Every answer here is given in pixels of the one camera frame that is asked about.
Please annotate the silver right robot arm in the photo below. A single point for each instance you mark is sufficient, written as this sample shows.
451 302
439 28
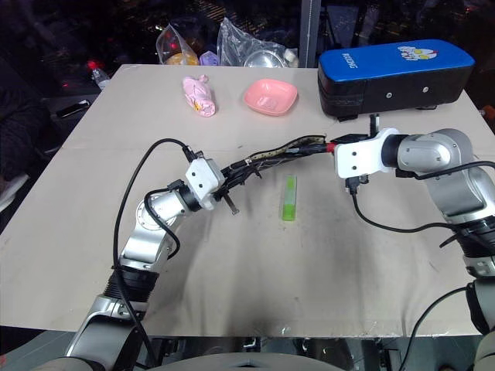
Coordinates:
456 181

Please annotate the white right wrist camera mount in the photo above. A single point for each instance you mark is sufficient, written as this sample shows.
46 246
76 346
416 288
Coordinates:
357 158

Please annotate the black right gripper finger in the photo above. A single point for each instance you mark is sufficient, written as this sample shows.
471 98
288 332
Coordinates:
350 138

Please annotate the purple small container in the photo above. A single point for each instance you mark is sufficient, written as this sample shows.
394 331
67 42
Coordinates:
209 58

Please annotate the black smartphone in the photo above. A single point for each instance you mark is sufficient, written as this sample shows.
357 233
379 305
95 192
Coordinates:
72 109

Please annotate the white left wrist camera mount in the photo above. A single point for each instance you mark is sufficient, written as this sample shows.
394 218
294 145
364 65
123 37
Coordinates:
203 179

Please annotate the pink plastic bowl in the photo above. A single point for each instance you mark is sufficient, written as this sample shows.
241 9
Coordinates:
270 96

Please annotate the clear crumpled plastic bag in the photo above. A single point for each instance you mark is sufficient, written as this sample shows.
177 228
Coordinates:
239 40

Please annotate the grey metal post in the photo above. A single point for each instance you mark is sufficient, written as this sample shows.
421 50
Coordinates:
311 31

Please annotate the green highlighter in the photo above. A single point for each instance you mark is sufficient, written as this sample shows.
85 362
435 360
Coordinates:
289 199

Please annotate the blue and black case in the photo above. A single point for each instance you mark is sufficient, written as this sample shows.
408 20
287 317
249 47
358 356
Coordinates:
394 77

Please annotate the red-capped water bottle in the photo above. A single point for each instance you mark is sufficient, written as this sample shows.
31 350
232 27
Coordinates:
100 76

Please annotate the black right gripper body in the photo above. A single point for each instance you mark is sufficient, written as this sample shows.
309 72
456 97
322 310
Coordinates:
375 125

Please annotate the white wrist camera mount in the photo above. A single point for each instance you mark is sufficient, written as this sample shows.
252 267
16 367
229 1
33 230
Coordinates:
203 179
357 158

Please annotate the steel bowl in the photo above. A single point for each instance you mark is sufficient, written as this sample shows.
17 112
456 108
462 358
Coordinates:
263 58

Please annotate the clear bag with orange fruit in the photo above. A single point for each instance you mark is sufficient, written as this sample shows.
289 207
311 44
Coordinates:
176 48

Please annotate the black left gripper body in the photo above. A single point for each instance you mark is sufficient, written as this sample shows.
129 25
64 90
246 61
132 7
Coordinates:
228 181

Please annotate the grey rounded robot torso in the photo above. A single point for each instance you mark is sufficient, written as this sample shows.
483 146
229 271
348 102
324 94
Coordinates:
247 362

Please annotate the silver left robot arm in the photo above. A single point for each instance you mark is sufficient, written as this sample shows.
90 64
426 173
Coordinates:
145 239

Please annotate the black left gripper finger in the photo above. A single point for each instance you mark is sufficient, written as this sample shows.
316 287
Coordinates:
249 177
243 167

